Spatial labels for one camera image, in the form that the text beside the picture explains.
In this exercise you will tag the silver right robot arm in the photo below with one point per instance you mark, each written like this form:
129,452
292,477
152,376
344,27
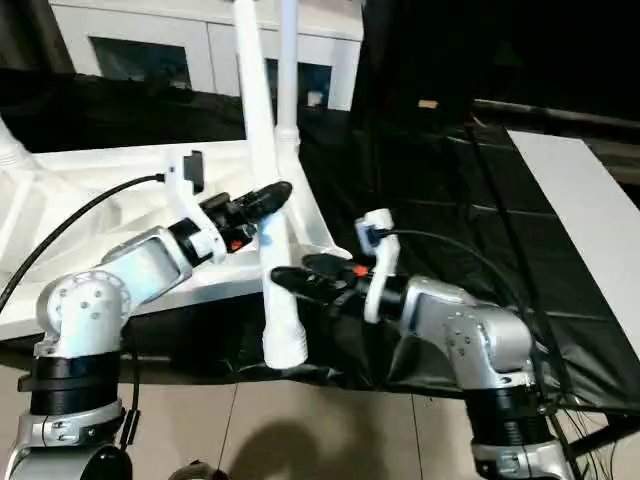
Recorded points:
470,330

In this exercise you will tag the black metal table frame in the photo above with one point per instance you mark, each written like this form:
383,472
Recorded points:
600,435

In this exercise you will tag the small yellow label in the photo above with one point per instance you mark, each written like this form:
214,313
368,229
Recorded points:
428,104

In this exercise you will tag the black mat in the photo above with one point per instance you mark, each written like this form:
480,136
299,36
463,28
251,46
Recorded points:
450,190

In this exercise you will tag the white plastic table top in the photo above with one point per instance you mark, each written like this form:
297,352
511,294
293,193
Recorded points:
100,200

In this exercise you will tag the grey curtain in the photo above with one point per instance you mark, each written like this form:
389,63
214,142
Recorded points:
30,30

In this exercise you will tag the white plastic table leg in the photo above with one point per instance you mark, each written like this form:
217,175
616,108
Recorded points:
10,145
288,60
255,90

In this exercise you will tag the white sideboard with glass doors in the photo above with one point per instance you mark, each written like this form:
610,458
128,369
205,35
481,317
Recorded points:
210,50

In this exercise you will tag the black cabinet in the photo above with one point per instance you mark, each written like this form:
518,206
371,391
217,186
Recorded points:
520,50

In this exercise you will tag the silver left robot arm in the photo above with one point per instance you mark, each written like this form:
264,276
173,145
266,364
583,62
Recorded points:
90,300

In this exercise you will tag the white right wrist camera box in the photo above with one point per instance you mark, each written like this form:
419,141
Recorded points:
375,235

